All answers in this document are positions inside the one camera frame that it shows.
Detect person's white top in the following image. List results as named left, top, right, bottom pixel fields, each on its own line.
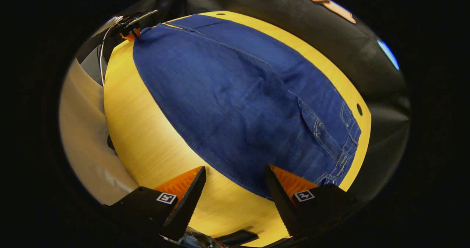
left=59, top=57, right=140, bottom=205

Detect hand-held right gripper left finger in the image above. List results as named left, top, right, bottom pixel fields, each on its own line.
left=106, top=166, right=207, bottom=243

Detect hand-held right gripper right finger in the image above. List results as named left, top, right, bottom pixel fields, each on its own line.
left=265, top=163, right=358, bottom=237

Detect blue denim jeans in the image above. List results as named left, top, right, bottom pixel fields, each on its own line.
left=133, top=14, right=362, bottom=201

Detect black backdrop cloth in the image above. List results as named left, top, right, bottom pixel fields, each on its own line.
left=121, top=0, right=411, bottom=204

